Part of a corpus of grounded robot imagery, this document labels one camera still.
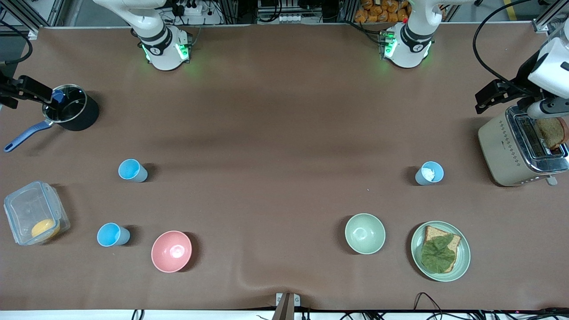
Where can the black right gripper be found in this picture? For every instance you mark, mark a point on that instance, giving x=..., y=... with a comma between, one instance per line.
x=13, y=87

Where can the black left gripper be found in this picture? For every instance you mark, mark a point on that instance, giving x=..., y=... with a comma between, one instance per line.
x=519, y=87

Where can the blue cup with white tissue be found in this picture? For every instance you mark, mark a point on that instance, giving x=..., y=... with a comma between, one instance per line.
x=438, y=172

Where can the light blue cup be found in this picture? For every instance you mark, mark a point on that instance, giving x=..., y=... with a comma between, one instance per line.
x=131, y=169
x=110, y=234

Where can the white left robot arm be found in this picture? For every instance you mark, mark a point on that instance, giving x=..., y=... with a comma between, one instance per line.
x=411, y=44

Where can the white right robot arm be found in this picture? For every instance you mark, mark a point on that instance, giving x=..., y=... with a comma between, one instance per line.
x=162, y=42

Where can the small blue object in pot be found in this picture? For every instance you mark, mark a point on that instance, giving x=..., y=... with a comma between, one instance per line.
x=58, y=96

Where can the beige and chrome toaster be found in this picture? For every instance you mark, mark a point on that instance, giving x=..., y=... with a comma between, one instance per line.
x=498, y=146

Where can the brown toast slice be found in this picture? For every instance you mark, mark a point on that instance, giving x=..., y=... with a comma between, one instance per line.
x=551, y=132

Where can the crumpled white tissue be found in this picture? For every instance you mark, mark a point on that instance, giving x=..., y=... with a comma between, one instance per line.
x=427, y=174

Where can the clear plastic lidded container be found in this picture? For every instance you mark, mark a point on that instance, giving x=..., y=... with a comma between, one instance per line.
x=26, y=209

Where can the yellow orange food piece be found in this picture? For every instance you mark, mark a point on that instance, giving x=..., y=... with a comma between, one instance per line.
x=45, y=228

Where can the bag of orange snacks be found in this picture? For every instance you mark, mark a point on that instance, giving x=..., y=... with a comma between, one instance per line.
x=380, y=11

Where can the brown bread slice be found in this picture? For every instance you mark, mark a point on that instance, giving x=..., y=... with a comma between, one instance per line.
x=432, y=232

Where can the green lettuce leaf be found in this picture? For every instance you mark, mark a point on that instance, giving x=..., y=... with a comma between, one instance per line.
x=438, y=255

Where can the pale green plate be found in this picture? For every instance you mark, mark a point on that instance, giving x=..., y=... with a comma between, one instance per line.
x=462, y=262

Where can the black plug power strip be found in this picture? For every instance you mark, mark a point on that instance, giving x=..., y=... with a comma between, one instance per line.
x=191, y=8

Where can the pale green bowl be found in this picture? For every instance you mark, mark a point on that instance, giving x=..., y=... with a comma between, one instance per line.
x=364, y=234

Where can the pink bowl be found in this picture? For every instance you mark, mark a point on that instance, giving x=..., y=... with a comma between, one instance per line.
x=171, y=251

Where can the white power strip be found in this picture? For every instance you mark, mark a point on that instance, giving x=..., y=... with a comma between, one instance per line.
x=292, y=18

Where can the brown table mat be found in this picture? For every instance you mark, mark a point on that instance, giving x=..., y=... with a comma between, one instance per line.
x=275, y=133

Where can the metal table clamp bracket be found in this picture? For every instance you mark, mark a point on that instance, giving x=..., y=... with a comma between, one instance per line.
x=286, y=304

